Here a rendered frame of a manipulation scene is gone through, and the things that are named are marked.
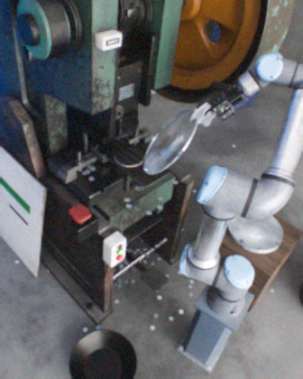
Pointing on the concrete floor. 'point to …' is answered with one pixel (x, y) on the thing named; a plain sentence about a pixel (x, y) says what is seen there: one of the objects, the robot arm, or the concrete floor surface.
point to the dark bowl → (103, 356)
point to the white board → (21, 209)
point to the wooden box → (270, 267)
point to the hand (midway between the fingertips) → (193, 119)
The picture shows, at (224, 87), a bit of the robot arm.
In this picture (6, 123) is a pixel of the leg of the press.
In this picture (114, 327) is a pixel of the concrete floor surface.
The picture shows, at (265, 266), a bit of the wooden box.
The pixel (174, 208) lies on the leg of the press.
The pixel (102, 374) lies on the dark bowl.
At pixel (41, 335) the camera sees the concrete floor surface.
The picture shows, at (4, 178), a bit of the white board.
